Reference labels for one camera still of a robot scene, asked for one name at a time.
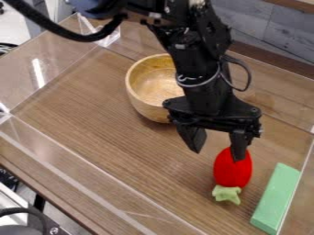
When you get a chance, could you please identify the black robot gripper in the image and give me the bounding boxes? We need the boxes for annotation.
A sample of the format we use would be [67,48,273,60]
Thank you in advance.
[163,95,262,162]

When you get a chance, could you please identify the red felt strawberry green leaves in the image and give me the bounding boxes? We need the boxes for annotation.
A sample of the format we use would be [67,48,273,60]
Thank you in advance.
[211,147,253,206]

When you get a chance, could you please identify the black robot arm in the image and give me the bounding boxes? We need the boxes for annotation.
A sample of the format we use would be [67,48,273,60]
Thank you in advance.
[4,0,262,162]

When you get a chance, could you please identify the light wooden bowl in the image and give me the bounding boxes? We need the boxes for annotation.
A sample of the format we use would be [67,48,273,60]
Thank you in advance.
[126,53,183,123]

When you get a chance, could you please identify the green rectangular foam block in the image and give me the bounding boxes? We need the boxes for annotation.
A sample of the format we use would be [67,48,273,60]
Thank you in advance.
[250,162,301,235]

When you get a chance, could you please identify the clear acrylic enclosure wall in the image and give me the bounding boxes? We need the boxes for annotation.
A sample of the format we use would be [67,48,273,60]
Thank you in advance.
[0,24,314,235]

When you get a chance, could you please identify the black metal bracket with bolt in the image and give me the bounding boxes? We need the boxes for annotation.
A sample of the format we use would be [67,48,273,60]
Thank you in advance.
[26,203,74,235]

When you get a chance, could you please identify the black cable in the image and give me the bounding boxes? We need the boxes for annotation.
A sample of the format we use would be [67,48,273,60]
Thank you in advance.
[0,207,50,235]

